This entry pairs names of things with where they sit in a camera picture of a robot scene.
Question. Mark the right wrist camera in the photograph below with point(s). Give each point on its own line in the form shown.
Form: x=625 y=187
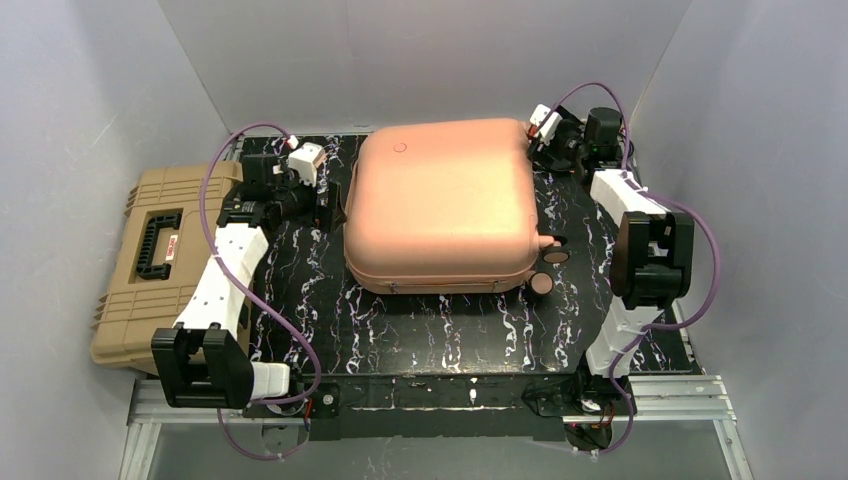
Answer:
x=600 y=126

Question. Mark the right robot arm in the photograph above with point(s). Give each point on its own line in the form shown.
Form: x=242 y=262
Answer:
x=651 y=261

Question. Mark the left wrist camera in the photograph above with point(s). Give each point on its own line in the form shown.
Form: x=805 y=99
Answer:
x=305 y=159

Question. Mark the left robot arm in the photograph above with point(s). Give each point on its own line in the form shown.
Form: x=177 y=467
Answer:
x=198 y=359

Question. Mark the pink suitcase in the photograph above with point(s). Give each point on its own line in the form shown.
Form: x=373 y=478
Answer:
x=447 y=208

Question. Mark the tan plastic tool case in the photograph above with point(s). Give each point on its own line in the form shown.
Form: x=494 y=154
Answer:
x=161 y=259

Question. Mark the aluminium frame rail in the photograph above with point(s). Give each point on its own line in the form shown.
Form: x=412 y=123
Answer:
x=515 y=406

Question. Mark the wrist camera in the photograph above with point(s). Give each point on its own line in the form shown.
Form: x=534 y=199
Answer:
x=305 y=159
x=600 y=126

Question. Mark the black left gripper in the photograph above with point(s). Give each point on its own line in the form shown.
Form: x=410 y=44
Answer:
x=330 y=206

